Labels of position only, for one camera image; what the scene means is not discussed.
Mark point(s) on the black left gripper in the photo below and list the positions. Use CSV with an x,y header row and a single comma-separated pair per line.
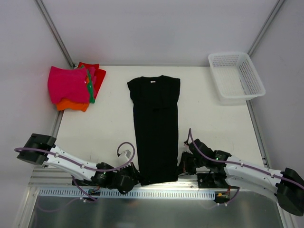
x,y
134,172

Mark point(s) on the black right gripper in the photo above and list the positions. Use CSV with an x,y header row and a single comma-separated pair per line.
x,y
185,164

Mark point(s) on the black t shirt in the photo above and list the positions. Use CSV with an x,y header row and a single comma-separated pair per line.
x,y
155,117

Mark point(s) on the white plastic basket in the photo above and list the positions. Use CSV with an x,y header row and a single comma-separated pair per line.
x,y
235,78

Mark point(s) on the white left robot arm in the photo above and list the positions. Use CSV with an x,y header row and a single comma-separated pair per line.
x,y
42,150

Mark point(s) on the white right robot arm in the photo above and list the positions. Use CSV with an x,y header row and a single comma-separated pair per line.
x,y
219,169

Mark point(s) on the orange folded t shirt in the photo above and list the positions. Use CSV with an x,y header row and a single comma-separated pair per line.
x,y
71,105

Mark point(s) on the magenta folded t shirt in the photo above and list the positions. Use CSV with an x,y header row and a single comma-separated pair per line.
x,y
57,76

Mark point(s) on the red folded t shirt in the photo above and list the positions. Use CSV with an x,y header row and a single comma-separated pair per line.
x,y
97,75

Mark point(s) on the white slotted cable duct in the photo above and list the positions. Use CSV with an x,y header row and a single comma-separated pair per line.
x,y
134,194

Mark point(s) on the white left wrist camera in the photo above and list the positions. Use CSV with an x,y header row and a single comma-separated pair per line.
x,y
124,157

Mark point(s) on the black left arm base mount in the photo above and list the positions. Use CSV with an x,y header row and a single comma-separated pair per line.
x,y
82,182

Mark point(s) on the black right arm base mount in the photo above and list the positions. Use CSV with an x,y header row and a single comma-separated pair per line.
x,y
207,180

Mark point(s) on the aluminium front rail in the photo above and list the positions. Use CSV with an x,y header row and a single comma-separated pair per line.
x,y
52,177

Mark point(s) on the left aluminium corner post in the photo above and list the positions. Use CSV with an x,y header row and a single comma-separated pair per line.
x,y
55,33

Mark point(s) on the aluminium corner post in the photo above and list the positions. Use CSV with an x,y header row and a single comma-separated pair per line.
x,y
55,33
266,26

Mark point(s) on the right aluminium corner post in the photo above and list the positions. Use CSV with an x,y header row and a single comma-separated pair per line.
x,y
266,26

